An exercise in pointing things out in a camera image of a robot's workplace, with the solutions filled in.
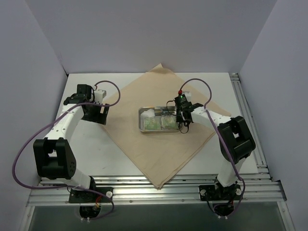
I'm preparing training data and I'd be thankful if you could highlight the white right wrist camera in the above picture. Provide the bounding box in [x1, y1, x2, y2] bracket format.
[178, 90, 192, 102]

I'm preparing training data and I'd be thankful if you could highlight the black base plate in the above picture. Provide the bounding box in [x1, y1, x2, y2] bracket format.
[68, 187, 114, 204]
[198, 183, 242, 201]

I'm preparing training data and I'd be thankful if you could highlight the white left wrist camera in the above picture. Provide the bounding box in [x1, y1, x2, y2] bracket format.
[93, 89, 106, 104]

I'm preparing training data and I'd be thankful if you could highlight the beige cloth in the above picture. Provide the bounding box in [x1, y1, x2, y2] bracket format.
[100, 65, 229, 188]

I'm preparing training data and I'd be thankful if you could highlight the aluminium rail frame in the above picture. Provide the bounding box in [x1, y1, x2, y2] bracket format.
[26, 72, 287, 207]

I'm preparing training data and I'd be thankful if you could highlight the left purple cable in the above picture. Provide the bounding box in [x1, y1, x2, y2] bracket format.
[12, 80, 121, 220]

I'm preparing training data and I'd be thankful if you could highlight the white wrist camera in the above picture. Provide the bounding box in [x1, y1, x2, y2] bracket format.
[178, 90, 192, 102]
[93, 89, 106, 104]

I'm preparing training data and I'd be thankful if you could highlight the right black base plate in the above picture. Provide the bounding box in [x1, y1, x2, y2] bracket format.
[198, 183, 242, 201]

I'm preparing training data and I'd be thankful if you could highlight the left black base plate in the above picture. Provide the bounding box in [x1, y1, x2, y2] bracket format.
[68, 187, 114, 204]

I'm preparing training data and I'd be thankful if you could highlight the white gauze pad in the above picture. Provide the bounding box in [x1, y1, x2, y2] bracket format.
[140, 109, 155, 118]

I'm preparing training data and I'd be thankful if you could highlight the steel instrument tray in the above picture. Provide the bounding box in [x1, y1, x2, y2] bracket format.
[138, 106, 180, 134]

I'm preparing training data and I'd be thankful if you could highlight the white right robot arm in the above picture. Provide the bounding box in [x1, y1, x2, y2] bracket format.
[174, 94, 256, 199]

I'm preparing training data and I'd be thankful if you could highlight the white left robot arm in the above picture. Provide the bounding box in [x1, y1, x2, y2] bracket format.
[33, 84, 109, 202]

